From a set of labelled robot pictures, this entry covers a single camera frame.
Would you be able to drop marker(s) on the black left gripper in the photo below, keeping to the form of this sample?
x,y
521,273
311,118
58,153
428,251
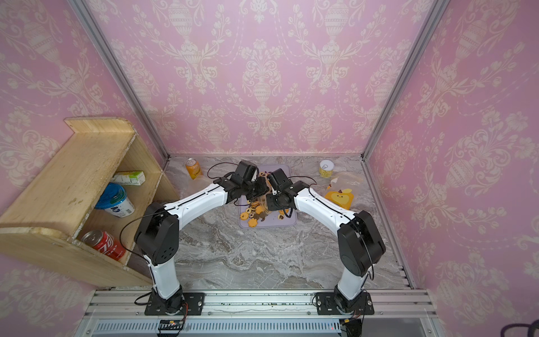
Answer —
x,y
264,188

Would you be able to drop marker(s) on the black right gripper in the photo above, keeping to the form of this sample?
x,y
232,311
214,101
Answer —
x,y
271,204

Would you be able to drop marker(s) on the ziploc bag with yellow chick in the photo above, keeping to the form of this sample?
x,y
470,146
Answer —
x,y
343,189

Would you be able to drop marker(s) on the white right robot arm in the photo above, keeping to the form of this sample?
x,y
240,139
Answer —
x,y
359,240

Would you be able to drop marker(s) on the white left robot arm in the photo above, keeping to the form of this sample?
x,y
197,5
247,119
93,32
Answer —
x,y
157,235

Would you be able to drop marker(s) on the pile of assorted cookies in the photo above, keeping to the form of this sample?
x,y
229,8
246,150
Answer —
x,y
255,214

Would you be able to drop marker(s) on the lilac plastic tray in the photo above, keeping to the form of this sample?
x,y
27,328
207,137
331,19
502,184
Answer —
x,y
267,169

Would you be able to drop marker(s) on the yellow tin can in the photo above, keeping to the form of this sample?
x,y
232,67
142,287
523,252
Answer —
x,y
326,168

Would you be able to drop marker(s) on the orange Schweppes soda can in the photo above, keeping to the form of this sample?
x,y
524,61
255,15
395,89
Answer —
x,y
193,168

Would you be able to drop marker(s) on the green white carton box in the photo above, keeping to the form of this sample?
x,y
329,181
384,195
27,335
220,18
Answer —
x,y
129,178

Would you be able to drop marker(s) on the blue lid white tub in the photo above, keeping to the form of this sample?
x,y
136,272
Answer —
x,y
114,200

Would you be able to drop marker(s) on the red soda can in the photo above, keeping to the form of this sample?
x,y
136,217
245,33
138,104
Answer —
x,y
104,243

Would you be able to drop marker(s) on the wooden shelf unit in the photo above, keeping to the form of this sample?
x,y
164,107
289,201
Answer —
x,y
45,224

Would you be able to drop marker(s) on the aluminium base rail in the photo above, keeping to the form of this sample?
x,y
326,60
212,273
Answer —
x,y
384,312

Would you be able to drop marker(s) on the aluminium frame post left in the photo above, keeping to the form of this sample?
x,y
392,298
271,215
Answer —
x,y
104,48

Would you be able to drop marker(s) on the aluminium frame post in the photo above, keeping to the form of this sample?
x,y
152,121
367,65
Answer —
x,y
104,48
417,49

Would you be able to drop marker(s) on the aluminium frame post right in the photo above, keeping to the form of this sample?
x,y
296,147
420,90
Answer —
x,y
417,49

